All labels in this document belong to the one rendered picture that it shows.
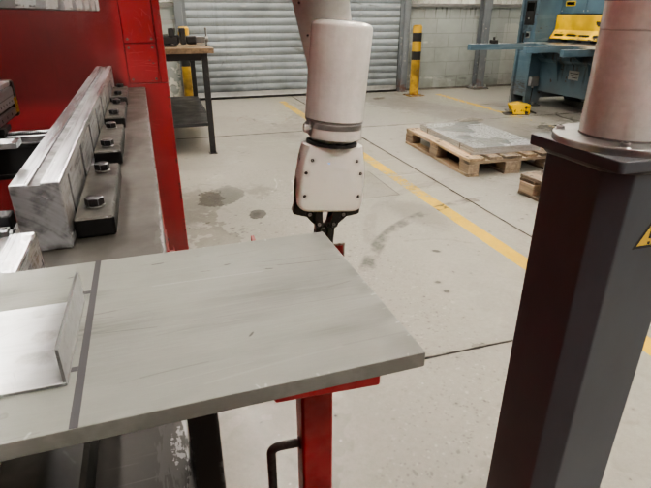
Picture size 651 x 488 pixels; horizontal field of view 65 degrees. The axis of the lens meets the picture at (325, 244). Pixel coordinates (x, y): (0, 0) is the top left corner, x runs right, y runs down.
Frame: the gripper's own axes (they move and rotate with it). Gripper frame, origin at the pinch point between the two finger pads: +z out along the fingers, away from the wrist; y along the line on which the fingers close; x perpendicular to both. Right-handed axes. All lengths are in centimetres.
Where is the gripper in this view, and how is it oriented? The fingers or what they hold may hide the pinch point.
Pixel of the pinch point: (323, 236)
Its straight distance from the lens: 81.2
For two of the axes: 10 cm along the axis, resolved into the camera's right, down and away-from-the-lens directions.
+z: -0.8, 9.2, 3.9
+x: -2.5, -4.0, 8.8
